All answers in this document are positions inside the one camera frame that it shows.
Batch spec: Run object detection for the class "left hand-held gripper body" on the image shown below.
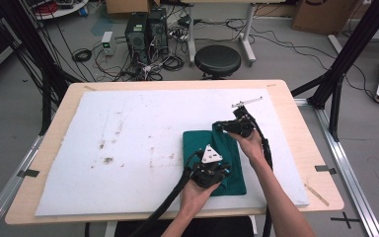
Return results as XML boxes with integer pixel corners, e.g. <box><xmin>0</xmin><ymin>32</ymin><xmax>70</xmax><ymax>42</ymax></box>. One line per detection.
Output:
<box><xmin>190</xmin><ymin>143</ymin><xmax>227</xmax><ymax>190</ymax></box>

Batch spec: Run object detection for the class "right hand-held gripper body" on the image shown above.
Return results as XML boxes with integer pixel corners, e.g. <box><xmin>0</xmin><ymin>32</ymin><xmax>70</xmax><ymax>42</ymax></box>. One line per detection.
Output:
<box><xmin>231</xmin><ymin>96</ymin><xmax>264</xmax><ymax>137</ymax></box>

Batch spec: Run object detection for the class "green long-sleeved shirt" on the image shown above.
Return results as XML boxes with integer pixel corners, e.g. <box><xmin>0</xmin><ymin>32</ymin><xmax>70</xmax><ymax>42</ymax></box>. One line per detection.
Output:
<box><xmin>182</xmin><ymin>122</ymin><xmax>248</xmax><ymax>198</ymax></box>

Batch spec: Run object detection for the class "person's right hand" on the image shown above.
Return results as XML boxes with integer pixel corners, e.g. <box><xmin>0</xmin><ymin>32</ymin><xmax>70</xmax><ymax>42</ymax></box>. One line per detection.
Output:
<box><xmin>236</xmin><ymin>129</ymin><xmax>266</xmax><ymax>168</ymax></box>

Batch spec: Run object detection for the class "person's left hand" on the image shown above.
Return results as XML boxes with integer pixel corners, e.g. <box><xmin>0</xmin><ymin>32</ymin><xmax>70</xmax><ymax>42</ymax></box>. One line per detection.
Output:
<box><xmin>180</xmin><ymin>179</ymin><xmax>221</xmax><ymax>217</ymax></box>

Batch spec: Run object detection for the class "person's dark clothing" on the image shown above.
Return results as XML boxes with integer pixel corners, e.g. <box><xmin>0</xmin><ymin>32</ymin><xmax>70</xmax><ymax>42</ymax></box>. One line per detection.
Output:
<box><xmin>113</xmin><ymin>215</ymin><xmax>255</xmax><ymax>237</ymax></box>

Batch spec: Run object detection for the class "black round stool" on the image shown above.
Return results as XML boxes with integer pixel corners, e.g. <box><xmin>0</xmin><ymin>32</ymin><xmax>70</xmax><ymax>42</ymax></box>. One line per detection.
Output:
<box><xmin>193</xmin><ymin>44</ymin><xmax>242</xmax><ymax>80</ymax></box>

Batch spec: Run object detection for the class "beige tape strip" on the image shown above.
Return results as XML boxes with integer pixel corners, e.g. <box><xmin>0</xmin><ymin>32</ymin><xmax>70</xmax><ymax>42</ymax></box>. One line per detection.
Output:
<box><xmin>304</xmin><ymin>183</ymin><xmax>331</xmax><ymax>207</ymax></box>

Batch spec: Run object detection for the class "black tape strip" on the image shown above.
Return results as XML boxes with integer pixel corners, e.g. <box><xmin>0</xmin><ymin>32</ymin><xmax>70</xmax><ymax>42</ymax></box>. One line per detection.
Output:
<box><xmin>314</xmin><ymin>165</ymin><xmax>338</xmax><ymax>176</ymax></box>
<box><xmin>17</xmin><ymin>169</ymin><xmax>40</xmax><ymax>179</ymax></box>

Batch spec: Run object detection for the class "white foam mat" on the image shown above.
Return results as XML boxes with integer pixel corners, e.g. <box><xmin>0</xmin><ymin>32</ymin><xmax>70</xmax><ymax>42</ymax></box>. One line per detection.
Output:
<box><xmin>34</xmin><ymin>88</ymin><xmax>310</xmax><ymax>217</ymax></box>

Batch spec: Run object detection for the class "black computer tower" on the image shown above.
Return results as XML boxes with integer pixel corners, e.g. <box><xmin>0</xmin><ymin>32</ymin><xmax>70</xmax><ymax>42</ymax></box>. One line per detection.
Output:
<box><xmin>124</xmin><ymin>13</ymin><xmax>150</xmax><ymax>64</ymax></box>
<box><xmin>147</xmin><ymin>8</ymin><xmax>170</xmax><ymax>55</ymax></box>

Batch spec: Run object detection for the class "large cardboard box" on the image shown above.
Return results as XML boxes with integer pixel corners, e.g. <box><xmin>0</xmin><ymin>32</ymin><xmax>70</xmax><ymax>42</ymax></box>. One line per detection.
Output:
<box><xmin>291</xmin><ymin>0</ymin><xmax>357</xmax><ymax>37</ymax></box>

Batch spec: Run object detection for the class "small white device green light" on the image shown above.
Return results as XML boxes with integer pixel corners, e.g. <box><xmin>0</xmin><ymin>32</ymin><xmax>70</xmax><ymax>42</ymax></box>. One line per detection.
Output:
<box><xmin>101</xmin><ymin>31</ymin><xmax>116</xmax><ymax>56</ymax></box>

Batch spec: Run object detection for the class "small cardboard box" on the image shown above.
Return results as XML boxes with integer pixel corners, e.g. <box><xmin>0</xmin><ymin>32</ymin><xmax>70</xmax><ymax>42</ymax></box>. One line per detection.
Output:
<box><xmin>105</xmin><ymin>0</ymin><xmax>161</xmax><ymax>15</ymax></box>

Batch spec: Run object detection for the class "light wooden table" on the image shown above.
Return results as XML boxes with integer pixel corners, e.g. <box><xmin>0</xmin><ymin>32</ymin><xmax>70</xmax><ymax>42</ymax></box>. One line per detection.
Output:
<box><xmin>4</xmin><ymin>79</ymin><xmax>344</xmax><ymax>226</ymax></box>

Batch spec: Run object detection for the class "round white table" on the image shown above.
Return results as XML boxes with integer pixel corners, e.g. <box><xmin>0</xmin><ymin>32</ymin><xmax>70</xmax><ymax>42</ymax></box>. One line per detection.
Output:
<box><xmin>24</xmin><ymin>0</ymin><xmax>90</xmax><ymax>21</ymax></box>

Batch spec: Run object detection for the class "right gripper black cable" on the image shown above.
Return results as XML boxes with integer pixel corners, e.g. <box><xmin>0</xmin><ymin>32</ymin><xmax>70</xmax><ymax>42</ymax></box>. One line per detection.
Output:
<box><xmin>248</xmin><ymin>112</ymin><xmax>274</xmax><ymax>237</ymax></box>

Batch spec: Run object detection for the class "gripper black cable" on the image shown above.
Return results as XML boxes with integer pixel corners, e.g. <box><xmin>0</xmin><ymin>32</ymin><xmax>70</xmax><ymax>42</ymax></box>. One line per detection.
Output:
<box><xmin>248</xmin><ymin>112</ymin><xmax>274</xmax><ymax>237</ymax></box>
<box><xmin>127</xmin><ymin>149</ymin><xmax>205</xmax><ymax>237</ymax></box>

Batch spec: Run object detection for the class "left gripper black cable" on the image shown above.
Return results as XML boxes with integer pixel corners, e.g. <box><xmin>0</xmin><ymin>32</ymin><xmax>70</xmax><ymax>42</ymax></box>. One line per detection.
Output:
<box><xmin>127</xmin><ymin>149</ymin><xmax>205</xmax><ymax>237</ymax></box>

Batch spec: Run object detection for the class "white desk frame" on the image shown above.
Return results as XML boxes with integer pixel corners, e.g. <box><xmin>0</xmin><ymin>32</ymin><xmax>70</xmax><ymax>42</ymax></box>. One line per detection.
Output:
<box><xmin>187</xmin><ymin>0</ymin><xmax>258</xmax><ymax>67</ymax></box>

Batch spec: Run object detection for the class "long black floor cable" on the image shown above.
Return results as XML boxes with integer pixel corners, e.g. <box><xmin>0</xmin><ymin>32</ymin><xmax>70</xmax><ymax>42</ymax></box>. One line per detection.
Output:
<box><xmin>226</xmin><ymin>18</ymin><xmax>376</xmax><ymax>101</ymax></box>

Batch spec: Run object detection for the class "tangle of cables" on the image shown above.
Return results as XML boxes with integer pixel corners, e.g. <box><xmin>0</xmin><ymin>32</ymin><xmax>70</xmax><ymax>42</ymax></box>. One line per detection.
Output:
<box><xmin>92</xmin><ymin>40</ymin><xmax>186</xmax><ymax>83</ymax></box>

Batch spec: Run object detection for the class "aluminium rail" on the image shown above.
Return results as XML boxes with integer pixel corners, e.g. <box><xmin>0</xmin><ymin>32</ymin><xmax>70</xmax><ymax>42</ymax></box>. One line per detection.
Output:
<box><xmin>0</xmin><ymin>134</ymin><xmax>45</xmax><ymax>237</ymax></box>
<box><xmin>294</xmin><ymin>98</ymin><xmax>379</xmax><ymax>237</ymax></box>

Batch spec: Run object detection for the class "black metal frame stand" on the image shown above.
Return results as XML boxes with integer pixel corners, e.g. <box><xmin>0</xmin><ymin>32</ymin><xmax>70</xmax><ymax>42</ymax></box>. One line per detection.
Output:
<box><xmin>0</xmin><ymin>0</ymin><xmax>84</xmax><ymax>136</ymax></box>
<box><xmin>290</xmin><ymin>0</ymin><xmax>379</xmax><ymax>142</ymax></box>

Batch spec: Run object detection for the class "coiled black cable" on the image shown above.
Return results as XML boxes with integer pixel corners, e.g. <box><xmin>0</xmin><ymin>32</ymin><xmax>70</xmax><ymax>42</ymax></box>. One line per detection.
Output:
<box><xmin>71</xmin><ymin>47</ymin><xmax>94</xmax><ymax>63</ymax></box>

